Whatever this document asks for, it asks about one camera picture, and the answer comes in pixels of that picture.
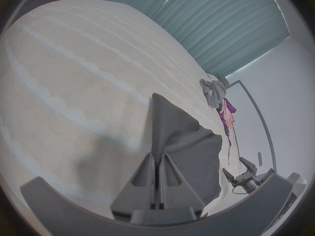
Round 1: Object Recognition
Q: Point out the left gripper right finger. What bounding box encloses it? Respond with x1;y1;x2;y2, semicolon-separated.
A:
159;154;205;213

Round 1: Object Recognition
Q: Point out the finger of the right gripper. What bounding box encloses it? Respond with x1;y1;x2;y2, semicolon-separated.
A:
239;157;257;175
222;168;235;184

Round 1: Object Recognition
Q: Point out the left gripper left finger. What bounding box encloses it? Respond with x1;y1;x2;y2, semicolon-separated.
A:
111;153;156;214

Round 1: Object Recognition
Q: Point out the black T-shirt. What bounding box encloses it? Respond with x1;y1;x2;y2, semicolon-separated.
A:
151;93;223;201

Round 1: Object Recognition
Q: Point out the pile of clothes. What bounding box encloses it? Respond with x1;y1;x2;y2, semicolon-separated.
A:
217;98;240;165

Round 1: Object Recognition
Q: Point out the bed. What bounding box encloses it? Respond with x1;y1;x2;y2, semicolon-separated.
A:
0;0;276;217

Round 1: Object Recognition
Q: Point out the grey garment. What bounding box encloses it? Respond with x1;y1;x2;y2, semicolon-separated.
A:
199;78;227;109

